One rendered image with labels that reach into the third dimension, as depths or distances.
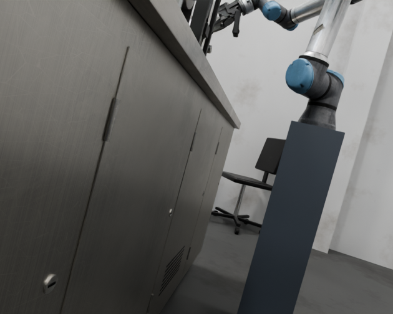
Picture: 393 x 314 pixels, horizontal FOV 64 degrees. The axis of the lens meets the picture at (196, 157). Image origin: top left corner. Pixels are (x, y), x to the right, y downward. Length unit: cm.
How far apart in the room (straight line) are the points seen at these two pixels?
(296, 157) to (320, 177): 11
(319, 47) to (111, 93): 100
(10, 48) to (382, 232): 368
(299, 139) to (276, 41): 266
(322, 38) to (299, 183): 54
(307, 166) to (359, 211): 246
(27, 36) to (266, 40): 365
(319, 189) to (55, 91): 109
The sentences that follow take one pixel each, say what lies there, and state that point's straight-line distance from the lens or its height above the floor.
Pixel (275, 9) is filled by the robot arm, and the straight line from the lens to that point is 159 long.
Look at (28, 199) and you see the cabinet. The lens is 33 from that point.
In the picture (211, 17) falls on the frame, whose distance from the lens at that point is 136.
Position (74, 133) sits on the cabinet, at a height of 70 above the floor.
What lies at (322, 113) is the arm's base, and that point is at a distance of 133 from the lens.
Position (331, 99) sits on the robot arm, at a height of 102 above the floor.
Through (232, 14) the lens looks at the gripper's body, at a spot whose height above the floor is 137.
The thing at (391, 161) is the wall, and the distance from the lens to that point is 374.
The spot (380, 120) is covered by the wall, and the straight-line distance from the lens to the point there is 375.
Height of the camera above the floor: 72
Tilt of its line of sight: 3 degrees down
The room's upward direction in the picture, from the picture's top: 15 degrees clockwise
